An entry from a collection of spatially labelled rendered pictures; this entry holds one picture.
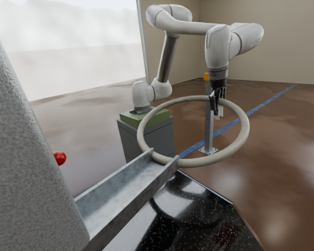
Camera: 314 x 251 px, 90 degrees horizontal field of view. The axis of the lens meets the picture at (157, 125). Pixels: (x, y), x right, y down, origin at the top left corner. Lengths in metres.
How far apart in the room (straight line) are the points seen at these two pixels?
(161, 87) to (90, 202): 1.15
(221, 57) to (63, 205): 0.70
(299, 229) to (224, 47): 1.52
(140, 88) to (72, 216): 1.24
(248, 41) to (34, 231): 0.84
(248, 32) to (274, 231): 1.45
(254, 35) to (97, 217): 0.86
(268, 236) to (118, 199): 1.39
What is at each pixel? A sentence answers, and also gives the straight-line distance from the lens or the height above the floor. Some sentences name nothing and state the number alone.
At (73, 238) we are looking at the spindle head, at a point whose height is 1.17.
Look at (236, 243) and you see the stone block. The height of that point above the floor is 0.77.
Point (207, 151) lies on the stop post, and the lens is 2.38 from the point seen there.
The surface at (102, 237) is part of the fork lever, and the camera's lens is 0.39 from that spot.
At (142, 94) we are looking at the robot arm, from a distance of 1.39.
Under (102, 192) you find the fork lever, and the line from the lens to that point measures 0.49.
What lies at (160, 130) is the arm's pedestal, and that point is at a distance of 1.43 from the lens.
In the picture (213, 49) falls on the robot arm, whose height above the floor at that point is 1.35.
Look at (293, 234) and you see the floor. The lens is 1.79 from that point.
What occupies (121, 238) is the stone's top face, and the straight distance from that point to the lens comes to 0.64.
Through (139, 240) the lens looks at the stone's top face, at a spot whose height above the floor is 0.83.
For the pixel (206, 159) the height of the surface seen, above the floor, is 1.02.
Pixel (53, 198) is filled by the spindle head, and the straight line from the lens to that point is 0.21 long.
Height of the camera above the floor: 1.36
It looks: 25 degrees down
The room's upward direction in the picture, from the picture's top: 7 degrees counter-clockwise
